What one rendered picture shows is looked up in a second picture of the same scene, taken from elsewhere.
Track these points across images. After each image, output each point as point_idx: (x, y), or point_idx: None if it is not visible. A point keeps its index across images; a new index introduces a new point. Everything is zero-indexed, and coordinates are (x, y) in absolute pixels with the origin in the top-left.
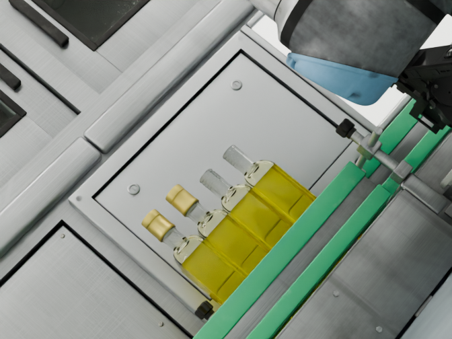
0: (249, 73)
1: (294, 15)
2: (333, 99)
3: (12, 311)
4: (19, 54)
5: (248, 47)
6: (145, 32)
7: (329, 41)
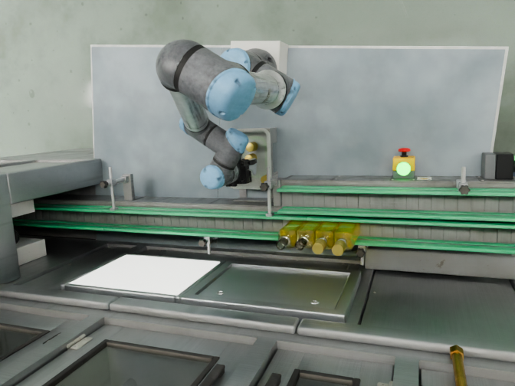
0: (209, 291)
1: (282, 76)
2: (212, 270)
3: (429, 328)
4: (248, 379)
5: (191, 292)
6: (190, 342)
7: (287, 76)
